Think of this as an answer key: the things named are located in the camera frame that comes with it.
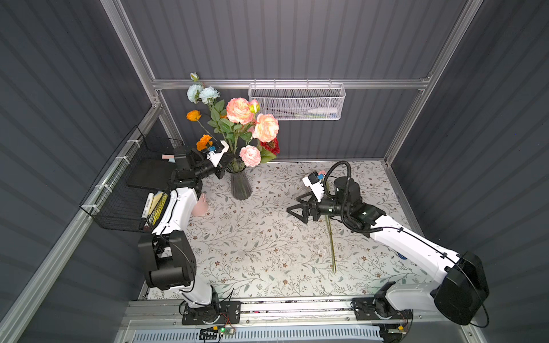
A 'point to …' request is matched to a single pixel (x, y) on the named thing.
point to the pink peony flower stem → (253, 156)
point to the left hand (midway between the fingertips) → (230, 153)
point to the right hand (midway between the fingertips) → (296, 204)
